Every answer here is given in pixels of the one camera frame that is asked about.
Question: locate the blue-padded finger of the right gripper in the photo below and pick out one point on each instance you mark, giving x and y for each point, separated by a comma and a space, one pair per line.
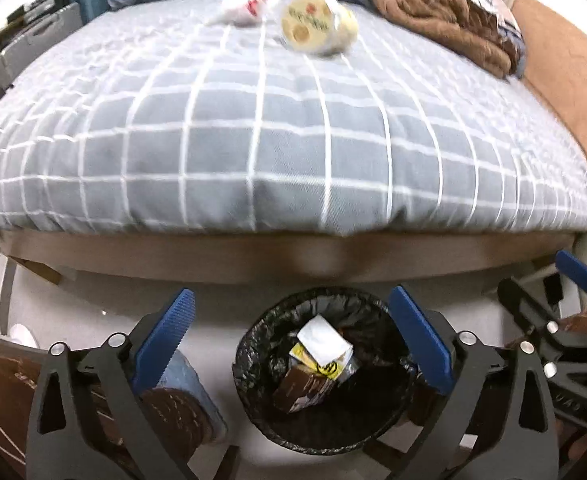
573, 268

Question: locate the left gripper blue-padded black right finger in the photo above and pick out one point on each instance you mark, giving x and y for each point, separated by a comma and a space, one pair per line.
493, 418

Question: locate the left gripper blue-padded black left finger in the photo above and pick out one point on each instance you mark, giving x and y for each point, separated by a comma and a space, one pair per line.
66, 439

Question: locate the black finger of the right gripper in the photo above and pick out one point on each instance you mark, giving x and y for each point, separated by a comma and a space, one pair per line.
528, 304

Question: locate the yellow snack wrapper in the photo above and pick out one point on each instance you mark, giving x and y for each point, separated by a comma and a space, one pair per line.
339, 370

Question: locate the white tissue paper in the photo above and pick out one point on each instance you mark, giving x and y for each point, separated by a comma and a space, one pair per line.
323, 341

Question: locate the brown cardboard box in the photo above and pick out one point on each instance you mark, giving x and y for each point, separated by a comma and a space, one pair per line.
301, 388

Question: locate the black-lined trash bin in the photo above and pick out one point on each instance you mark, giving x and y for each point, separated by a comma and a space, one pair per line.
358, 410

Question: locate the patterned pillow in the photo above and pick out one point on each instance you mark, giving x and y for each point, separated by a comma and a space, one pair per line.
500, 26

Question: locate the grey checked bed sheet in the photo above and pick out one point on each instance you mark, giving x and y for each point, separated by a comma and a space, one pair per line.
273, 135

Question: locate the brown fleece blanket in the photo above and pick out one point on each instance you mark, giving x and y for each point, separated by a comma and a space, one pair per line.
453, 24

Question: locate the yellow yogurt cup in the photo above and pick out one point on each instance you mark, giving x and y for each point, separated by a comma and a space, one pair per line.
318, 27

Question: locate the grey suitcase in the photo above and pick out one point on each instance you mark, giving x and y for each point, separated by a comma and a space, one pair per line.
45, 33

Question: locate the clear red-printed plastic bag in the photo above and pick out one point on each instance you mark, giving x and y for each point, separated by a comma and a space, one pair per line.
239, 13

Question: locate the wooden bed frame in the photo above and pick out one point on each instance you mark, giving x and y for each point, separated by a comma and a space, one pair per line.
323, 254

